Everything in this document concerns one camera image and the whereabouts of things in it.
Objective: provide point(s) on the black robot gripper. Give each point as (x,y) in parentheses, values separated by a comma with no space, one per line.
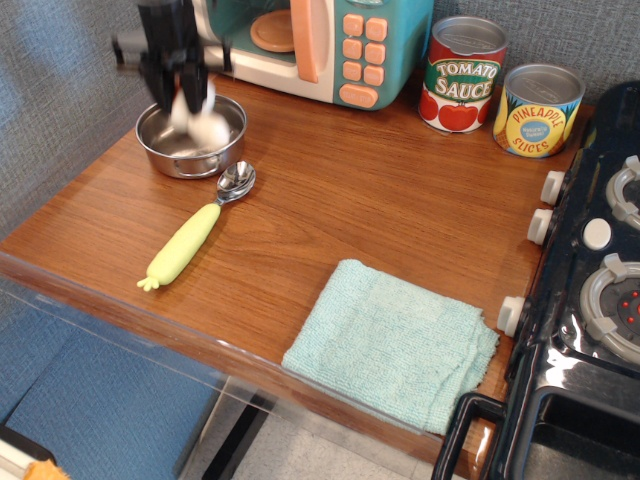
(169,40)

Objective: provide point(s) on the plush white brown mushroom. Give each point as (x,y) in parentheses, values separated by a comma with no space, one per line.
(208,129)

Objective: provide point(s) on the small silver pot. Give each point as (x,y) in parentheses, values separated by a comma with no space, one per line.
(177,155)

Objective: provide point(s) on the teal toy microwave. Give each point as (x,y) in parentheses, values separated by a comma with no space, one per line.
(357,54)

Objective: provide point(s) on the tomato sauce can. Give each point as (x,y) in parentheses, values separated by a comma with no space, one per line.
(465,58)

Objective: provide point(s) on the light blue folded cloth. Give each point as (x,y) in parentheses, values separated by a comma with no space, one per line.
(403,352)

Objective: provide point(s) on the pineapple slices can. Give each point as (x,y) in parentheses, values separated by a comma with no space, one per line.
(538,106)

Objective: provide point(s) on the white stove knob rear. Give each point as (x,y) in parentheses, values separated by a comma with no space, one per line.
(552,187)

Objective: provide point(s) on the white stove knob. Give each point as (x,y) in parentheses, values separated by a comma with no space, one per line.
(552,187)
(509,314)
(539,226)

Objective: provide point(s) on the white stove knob middle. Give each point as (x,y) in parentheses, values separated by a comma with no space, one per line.
(539,226)

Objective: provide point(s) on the white stove knob front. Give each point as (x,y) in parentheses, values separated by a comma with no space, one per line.
(509,314)

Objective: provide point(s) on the orange plush object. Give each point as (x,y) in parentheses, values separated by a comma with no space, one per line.
(44,470)

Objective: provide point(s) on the black toy stove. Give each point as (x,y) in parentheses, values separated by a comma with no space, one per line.
(572,406)

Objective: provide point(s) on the spoon with green handle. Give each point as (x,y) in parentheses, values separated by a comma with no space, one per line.
(234,183)

